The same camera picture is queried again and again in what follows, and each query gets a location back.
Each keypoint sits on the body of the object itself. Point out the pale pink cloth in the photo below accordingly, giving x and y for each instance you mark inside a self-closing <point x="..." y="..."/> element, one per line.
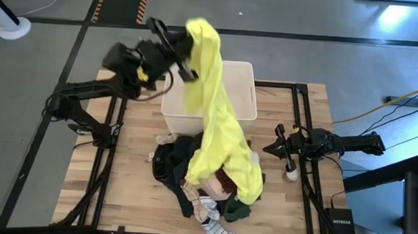
<point x="217" y="189"/>

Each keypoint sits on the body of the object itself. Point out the small white sock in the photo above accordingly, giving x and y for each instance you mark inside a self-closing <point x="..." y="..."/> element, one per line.
<point x="292" y="174"/>

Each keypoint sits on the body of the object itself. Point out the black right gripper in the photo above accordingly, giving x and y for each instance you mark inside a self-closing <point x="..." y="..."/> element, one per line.
<point x="300" y="143"/>

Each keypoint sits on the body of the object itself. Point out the black metal table frame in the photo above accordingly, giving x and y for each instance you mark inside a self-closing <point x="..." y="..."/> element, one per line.
<point x="275" y="84"/>

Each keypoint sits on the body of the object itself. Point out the black desk beam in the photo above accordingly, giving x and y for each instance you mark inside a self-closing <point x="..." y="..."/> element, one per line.
<point x="381" y="174"/>

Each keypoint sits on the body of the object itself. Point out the yellow tape tag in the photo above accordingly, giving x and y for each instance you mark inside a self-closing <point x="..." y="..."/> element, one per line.
<point x="295" y="129"/>
<point x="142" y="74"/>

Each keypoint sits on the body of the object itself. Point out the neon yellow garment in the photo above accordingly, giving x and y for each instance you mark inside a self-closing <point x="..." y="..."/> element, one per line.
<point x="222" y="132"/>

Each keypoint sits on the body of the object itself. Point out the white teal striped sock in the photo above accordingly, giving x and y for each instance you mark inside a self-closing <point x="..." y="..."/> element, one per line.
<point x="210" y="206"/>

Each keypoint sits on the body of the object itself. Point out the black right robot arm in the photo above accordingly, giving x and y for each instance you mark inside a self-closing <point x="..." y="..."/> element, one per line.
<point x="358" y="143"/>

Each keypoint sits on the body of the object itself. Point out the small white cloth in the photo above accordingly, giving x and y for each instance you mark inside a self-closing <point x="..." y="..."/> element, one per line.
<point x="165" y="139"/>

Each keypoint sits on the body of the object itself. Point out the black Netgear router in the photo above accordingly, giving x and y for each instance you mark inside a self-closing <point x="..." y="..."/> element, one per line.
<point x="341" y="222"/>

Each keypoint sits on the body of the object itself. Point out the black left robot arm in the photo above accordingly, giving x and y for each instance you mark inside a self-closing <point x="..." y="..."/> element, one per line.
<point x="73" y="106"/>

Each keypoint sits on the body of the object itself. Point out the maroon brown cloth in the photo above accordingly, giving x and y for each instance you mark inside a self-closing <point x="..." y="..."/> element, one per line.
<point x="228" y="179"/>

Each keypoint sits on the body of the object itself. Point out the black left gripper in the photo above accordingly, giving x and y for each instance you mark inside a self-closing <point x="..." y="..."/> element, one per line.
<point x="155" y="57"/>

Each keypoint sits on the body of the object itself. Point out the beige plaid cloth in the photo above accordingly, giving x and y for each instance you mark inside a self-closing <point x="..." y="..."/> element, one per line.
<point x="194" y="198"/>

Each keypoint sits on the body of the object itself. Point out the dark green garment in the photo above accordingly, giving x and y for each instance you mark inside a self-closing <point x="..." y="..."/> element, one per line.
<point x="236" y="209"/>

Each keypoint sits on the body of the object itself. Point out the white perforated plastic laundry basket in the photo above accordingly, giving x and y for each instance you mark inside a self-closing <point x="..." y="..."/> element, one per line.
<point x="239" y="86"/>

